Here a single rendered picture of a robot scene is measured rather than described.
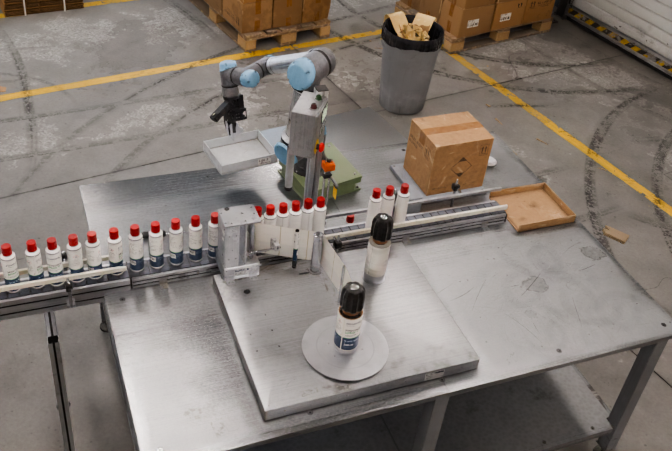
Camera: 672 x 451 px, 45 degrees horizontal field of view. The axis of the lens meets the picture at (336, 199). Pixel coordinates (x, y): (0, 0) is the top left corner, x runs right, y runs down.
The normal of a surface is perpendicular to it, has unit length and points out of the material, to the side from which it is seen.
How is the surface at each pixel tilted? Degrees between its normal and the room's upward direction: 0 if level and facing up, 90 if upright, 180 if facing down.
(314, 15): 93
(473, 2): 92
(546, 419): 1
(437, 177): 90
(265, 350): 0
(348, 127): 0
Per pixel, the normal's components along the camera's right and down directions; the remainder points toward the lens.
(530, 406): 0.10, -0.80
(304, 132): -0.24, 0.56
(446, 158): 0.38, 0.58
